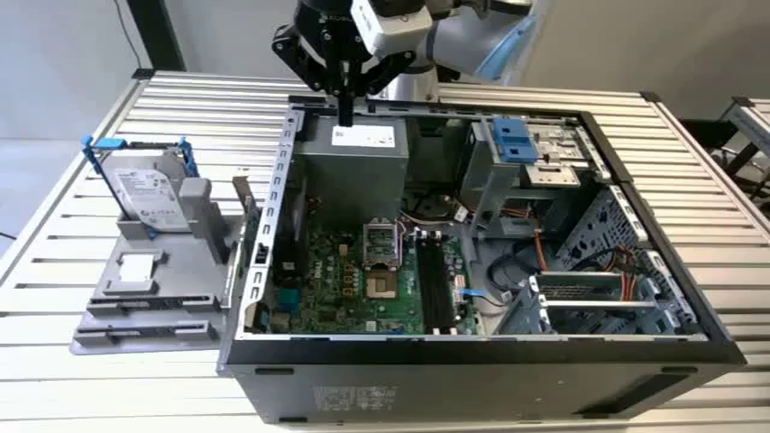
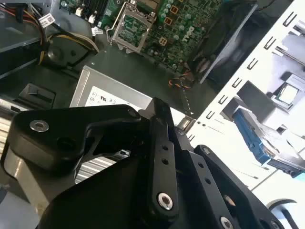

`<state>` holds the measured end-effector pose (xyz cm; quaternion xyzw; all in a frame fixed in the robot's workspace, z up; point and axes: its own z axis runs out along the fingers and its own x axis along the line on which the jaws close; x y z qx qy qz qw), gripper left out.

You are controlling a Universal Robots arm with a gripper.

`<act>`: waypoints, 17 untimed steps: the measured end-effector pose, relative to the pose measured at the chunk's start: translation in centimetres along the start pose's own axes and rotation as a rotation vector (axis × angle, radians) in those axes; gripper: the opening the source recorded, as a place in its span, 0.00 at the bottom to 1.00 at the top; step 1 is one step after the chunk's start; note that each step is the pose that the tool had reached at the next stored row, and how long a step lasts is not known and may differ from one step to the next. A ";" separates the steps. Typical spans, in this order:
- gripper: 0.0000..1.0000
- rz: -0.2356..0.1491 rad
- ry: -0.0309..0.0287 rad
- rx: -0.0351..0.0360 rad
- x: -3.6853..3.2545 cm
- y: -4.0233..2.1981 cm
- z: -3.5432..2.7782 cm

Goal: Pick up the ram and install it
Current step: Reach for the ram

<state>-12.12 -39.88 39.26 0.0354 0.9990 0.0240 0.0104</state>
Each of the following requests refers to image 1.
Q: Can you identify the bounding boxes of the black RAM slot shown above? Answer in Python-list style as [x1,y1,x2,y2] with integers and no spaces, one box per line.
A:
[435,230,462,336]
[428,230,455,336]
[421,230,447,336]
[412,230,440,336]

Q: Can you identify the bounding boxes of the white purple wire bundle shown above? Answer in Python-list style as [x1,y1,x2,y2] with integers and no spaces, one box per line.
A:
[397,211,464,229]

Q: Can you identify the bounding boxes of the black vertical post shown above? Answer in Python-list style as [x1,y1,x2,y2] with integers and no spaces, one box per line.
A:
[123,0,189,73]

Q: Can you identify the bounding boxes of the thin black wall cable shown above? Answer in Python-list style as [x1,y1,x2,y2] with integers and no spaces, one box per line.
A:
[115,0,147,73]

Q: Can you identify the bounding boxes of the hard disk in blue carrier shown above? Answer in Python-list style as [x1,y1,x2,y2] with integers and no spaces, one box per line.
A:
[80,134,201,240]

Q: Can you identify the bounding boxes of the background metal slat table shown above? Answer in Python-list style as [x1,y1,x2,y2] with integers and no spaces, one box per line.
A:
[712,96,770,202]

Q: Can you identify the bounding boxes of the metal socket cover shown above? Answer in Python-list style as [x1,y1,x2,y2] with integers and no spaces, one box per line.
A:
[361,218,404,268]

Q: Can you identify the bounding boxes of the metal disk bay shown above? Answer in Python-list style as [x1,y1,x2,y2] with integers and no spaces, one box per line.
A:
[498,251,703,337]

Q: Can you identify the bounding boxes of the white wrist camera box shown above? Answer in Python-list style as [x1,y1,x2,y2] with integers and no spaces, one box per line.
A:
[348,0,435,52]

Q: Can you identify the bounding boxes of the orange red yellow power wires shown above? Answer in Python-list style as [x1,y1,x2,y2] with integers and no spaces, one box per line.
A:
[502,206,642,302]

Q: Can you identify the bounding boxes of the blue plastic drive latch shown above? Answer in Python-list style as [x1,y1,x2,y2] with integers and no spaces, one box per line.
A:
[490,116,526,166]

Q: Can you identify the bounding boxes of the CPU socket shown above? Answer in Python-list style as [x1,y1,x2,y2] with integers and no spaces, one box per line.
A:
[363,265,401,301]

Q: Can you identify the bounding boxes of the black cable loop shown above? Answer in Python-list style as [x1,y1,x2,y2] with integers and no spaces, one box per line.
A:
[486,253,543,301]

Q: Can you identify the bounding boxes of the silver CPU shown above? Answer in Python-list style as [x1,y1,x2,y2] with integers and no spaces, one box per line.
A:
[116,253,155,283]

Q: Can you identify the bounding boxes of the green graphics card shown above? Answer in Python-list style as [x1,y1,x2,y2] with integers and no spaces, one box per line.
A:
[232,166,267,290]

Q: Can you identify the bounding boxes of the grey power supply unit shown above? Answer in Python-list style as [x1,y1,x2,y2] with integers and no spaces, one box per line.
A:
[292,115,411,218]

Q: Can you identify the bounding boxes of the grey parts rack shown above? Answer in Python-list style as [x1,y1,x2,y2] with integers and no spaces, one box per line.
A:
[68,177,243,357]

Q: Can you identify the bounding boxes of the grey metal drive cage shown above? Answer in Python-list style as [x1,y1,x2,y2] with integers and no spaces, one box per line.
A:
[462,115,598,236]

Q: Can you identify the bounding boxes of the black open PC case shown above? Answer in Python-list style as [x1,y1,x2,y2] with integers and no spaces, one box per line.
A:
[215,93,747,425]

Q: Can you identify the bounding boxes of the black case fan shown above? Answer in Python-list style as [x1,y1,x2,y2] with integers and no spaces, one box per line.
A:
[273,178,312,276]

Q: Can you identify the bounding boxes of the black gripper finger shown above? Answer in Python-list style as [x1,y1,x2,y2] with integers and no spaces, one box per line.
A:
[269,22,348,127]
[345,49,417,127]

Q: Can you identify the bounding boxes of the green motherboard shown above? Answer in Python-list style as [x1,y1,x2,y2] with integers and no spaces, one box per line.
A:
[269,193,483,336]

